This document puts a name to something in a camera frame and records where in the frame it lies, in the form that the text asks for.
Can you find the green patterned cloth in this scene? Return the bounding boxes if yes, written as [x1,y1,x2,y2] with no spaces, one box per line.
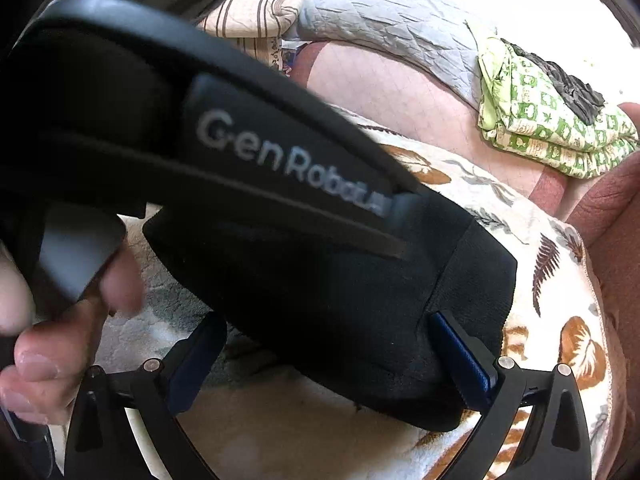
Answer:
[477,37,640,180]

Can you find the brown sofa cushion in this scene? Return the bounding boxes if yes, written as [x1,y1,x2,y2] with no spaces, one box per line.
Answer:
[565,102,640,480]

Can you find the pink bed sheet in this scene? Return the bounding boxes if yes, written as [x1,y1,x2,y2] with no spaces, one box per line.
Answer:
[287,40,571,221]

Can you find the dark grey cloth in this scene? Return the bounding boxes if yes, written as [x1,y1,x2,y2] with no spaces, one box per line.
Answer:
[500,37,608,126]

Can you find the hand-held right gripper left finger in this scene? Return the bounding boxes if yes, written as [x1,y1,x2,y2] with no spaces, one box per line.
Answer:
[64,310,228,480]

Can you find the grey quilted blanket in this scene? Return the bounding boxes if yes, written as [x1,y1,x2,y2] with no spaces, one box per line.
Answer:
[295,0,501,111]

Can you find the leaf print fleece blanket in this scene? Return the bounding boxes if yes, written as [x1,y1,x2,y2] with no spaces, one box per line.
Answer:
[50,125,631,480]

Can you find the black pants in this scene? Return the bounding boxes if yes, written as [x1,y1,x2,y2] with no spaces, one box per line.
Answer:
[142,185,518,433]

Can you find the person's left hand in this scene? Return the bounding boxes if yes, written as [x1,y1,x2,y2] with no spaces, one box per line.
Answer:
[0,240,146,426]

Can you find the striped beige cushion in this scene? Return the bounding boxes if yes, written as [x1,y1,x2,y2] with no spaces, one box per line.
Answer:
[192,0,306,68]

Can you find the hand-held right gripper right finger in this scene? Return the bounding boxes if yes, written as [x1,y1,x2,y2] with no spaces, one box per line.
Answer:
[430,310,593,480]

